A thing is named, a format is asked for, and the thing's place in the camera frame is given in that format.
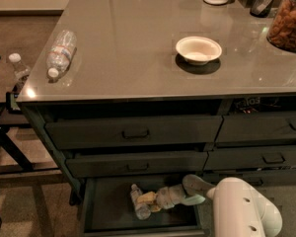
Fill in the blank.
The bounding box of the dark cabinet frame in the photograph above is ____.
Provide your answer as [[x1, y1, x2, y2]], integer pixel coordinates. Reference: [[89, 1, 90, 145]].
[[20, 92, 296, 194]]

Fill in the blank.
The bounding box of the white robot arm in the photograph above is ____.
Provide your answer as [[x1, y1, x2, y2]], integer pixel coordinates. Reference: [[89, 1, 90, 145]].
[[130, 174, 282, 237]]

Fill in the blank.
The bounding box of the open bottom left drawer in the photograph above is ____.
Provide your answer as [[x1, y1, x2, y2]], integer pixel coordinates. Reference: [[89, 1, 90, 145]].
[[80, 174, 210, 237]]

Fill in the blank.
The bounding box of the top right drawer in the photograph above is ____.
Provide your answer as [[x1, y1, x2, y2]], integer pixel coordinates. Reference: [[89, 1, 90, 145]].
[[216, 112, 296, 143]]

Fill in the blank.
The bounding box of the small bottle on side table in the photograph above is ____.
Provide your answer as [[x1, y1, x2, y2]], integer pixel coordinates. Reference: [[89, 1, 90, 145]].
[[9, 53, 31, 80]]

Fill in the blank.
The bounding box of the top left drawer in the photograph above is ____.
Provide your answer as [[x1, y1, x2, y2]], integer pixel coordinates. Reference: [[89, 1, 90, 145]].
[[45, 115, 222, 149]]

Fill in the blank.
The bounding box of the bottom right drawer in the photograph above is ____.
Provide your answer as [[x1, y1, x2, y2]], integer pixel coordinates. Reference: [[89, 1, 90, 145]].
[[201, 169, 296, 187]]

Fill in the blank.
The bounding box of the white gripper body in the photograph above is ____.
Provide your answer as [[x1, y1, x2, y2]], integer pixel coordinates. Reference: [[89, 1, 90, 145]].
[[156, 185, 186, 209]]

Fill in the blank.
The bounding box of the glass jar of snacks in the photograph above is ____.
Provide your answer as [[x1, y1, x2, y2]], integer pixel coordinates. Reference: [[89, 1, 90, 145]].
[[267, 0, 296, 52]]

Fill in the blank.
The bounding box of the middle left drawer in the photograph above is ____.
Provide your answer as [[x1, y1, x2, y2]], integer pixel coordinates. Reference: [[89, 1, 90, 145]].
[[66, 151, 207, 178]]

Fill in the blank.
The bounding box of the clear crumpled water bottle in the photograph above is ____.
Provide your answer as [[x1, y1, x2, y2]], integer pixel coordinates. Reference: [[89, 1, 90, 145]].
[[46, 30, 77, 80]]

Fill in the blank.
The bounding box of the white paper bowl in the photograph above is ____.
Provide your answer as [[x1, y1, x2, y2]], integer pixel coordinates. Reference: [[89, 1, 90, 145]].
[[176, 37, 222, 65]]

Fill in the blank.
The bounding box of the middle right drawer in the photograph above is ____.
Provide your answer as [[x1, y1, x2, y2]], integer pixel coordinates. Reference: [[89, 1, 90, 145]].
[[204, 145, 296, 171]]

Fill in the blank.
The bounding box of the dark side table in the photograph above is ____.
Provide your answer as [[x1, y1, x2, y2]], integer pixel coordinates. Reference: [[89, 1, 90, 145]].
[[0, 50, 62, 178]]

